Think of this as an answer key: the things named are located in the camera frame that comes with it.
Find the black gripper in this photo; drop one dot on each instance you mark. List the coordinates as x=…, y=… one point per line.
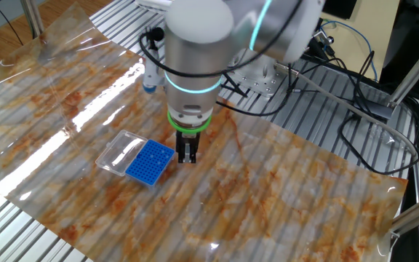
x=187, y=136

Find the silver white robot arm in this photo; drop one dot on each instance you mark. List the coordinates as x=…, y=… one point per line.
x=195, y=54

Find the blue pipette tip holder box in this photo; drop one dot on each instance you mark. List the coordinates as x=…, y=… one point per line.
x=147, y=165

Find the orange marble pattern mat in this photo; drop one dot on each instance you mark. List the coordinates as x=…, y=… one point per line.
x=231, y=200

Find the metal articulated clamp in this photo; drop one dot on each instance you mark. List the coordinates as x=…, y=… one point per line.
x=320, y=38

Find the grey hub box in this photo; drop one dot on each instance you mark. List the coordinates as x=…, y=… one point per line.
x=378, y=110

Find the black screen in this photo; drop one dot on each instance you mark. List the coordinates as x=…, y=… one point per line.
x=340, y=9

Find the beige board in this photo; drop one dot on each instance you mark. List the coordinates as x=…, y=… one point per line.
x=377, y=29

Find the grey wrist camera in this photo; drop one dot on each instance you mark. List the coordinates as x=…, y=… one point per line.
x=151, y=72

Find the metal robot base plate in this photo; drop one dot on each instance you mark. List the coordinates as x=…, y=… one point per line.
x=260, y=82

